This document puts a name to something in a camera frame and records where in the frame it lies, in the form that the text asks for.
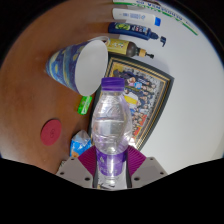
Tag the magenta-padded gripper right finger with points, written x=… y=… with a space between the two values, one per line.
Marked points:
x=146 y=169

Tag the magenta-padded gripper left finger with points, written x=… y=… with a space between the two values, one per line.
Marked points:
x=78 y=170

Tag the clear purple-capped water bottle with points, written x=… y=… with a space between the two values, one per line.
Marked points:
x=111 y=130

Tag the blue tissue pack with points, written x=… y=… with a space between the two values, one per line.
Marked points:
x=80 y=144

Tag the flat round red coaster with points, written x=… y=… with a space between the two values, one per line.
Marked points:
x=51 y=132

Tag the small green pack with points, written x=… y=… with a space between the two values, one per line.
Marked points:
x=84 y=105

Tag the framed group photo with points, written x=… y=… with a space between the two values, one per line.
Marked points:
x=150 y=96

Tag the blue patterned mug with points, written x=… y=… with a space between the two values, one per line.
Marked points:
x=66 y=65

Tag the amber pump bottle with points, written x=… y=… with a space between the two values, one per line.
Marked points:
x=121 y=47

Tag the dark blue pump bottle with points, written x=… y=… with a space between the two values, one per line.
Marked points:
x=130 y=30

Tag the white blue-capped lotion bottle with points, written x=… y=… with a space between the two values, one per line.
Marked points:
x=133 y=16

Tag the white printed tall box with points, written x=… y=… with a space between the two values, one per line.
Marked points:
x=166 y=11

